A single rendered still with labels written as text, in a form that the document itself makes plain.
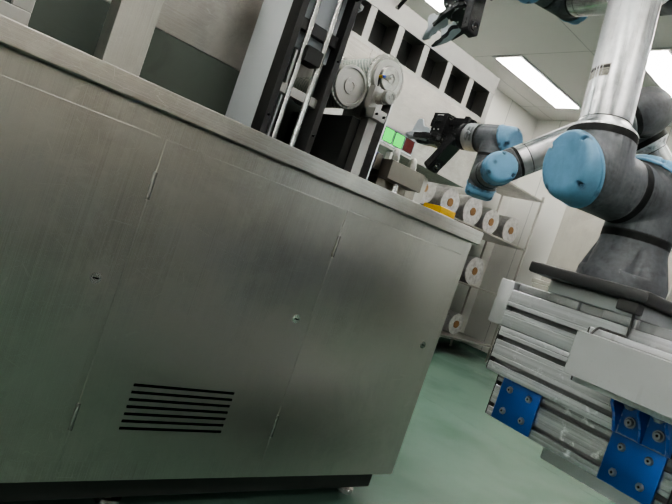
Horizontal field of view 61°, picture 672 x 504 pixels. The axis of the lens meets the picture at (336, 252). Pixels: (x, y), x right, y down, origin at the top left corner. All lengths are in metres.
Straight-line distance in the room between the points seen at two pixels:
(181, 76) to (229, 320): 0.82
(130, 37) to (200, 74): 0.40
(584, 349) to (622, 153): 0.33
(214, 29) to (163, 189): 0.81
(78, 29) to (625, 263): 1.42
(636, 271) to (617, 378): 0.25
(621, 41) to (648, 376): 0.56
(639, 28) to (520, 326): 0.55
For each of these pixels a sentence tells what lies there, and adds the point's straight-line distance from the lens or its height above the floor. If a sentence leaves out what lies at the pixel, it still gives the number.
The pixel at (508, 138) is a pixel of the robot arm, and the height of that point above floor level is 1.11.
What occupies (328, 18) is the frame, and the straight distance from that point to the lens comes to 1.57.
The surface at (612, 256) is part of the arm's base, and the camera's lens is 1.08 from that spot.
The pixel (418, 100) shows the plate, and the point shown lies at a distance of 2.38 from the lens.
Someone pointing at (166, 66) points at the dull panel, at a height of 1.05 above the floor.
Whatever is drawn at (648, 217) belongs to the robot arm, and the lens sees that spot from 1.10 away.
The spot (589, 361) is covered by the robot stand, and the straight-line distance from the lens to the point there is 0.93.
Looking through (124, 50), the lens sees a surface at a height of 0.99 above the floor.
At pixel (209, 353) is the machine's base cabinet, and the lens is 1.32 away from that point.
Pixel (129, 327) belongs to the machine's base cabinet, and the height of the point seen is 0.43.
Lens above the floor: 0.74
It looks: 1 degrees down
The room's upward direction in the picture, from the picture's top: 19 degrees clockwise
